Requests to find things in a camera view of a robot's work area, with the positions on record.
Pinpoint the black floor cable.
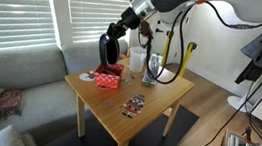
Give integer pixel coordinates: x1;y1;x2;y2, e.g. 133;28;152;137
175;29;262;146

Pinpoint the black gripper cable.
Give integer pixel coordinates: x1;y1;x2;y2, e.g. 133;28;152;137
132;0;195;88

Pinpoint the black pouch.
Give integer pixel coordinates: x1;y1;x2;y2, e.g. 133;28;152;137
96;33;123;67

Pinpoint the yellow black strap pole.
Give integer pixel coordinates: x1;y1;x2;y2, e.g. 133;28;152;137
160;29;175;69
177;40;198;80

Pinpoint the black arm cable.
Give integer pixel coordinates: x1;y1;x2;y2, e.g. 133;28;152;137
201;0;262;34

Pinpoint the white pedestal stand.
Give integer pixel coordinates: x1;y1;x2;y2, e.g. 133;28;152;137
225;71;260;115

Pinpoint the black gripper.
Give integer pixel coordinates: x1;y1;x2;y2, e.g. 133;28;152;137
105;4;144;48

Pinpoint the translucent plastic cup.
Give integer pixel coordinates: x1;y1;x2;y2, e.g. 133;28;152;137
126;45;149;75

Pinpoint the light wooden table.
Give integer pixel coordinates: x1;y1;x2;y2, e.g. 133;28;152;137
56;48;198;146

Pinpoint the small clear bottle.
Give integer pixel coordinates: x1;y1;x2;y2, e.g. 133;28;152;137
148;49;165;73

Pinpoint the red patterned box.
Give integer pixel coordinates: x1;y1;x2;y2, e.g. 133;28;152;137
92;61;126;91

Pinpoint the grey fabric sofa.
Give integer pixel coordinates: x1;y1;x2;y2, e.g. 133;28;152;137
0;23;131;146

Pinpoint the santa sticker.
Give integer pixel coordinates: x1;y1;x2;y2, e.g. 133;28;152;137
78;69;98;84

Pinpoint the dark blue rug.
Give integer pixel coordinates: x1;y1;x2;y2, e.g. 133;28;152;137
45;88;201;146

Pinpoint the white leather sofa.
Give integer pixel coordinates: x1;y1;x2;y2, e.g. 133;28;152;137
0;122;43;146

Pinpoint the red handled tool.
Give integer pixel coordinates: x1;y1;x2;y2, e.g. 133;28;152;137
241;125;255;144

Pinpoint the black door handle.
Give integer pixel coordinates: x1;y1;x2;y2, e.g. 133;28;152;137
154;27;165;35

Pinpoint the red patterned cloth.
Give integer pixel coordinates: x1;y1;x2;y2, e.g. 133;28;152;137
0;86;26;128

